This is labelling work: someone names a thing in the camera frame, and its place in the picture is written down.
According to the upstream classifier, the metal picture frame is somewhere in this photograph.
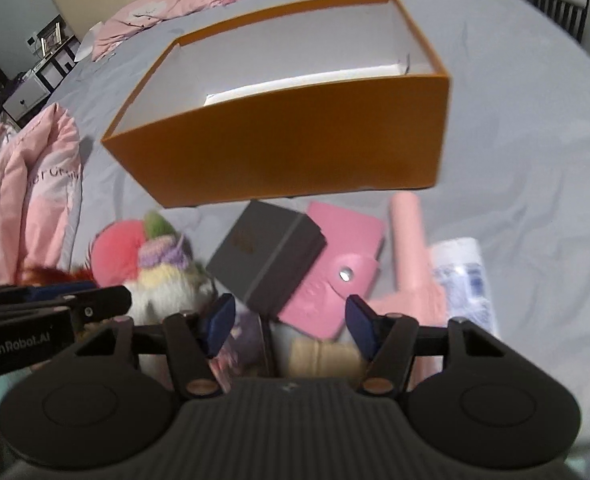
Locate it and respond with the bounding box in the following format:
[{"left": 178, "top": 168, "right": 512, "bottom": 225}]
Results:
[{"left": 36, "top": 16, "right": 69, "bottom": 57}]

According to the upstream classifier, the red fluffy tassel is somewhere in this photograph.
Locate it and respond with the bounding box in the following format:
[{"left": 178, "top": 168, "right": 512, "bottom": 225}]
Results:
[{"left": 14, "top": 264, "right": 96, "bottom": 287}]

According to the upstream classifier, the pink plastic tube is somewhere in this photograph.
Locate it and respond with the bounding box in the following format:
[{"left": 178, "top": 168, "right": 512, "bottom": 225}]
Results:
[{"left": 369, "top": 192, "right": 448, "bottom": 377}]

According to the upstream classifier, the white blue tissue packet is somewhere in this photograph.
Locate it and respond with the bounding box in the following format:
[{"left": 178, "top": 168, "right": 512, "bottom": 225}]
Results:
[{"left": 426, "top": 236, "right": 502, "bottom": 337}]

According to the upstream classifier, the pastel yarn plush toy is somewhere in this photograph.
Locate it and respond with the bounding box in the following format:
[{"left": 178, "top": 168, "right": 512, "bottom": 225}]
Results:
[{"left": 125, "top": 230, "right": 221, "bottom": 386}]

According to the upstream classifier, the light pink pillow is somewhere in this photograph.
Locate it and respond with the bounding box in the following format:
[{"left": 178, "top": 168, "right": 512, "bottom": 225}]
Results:
[{"left": 91, "top": 0, "right": 228, "bottom": 62}]

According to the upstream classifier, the pink quilt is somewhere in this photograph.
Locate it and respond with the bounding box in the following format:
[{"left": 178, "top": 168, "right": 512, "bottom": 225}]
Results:
[{"left": 0, "top": 104, "right": 84, "bottom": 288}]

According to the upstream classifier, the beige woven object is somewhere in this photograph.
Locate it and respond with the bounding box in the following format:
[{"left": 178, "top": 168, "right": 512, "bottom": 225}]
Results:
[{"left": 286, "top": 336, "right": 365, "bottom": 380}]

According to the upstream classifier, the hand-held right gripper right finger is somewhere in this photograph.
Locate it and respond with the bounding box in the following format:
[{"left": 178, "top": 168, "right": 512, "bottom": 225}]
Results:
[{"left": 346, "top": 295, "right": 508, "bottom": 397}]

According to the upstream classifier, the pink plush ball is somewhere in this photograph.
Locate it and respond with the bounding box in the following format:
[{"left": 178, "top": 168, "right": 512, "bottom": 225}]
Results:
[{"left": 90, "top": 210, "right": 177, "bottom": 289}]

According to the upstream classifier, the purple printed booklet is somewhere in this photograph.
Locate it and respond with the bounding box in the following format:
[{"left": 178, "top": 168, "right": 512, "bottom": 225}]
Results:
[{"left": 214, "top": 309, "right": 277, "bottom": 380}]

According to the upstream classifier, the orange cardboard box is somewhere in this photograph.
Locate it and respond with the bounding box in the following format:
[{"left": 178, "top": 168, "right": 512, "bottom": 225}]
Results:
[{"left": 100, "top": 0, "right": 451, "bottom": 209}]

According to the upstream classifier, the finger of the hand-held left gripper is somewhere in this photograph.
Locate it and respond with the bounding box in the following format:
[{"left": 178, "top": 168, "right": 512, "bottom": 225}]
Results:
[
  {"left": 0, "top": 286, "right": 133, "bottom": 328},
  {"left": 0, "top": 281, "right": 100, "bottom": 307}
]

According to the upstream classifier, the grey bed sheet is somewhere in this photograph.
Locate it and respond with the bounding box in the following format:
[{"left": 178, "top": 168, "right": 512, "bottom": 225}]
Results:
[{"left": 50, "top": 0, "right": 590, "bottom": 463}]

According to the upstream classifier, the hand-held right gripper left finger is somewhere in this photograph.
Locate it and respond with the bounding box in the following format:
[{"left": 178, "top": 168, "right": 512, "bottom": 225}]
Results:
[{"left": 75, "top": 295, "right": 237, "bottom": 400}]

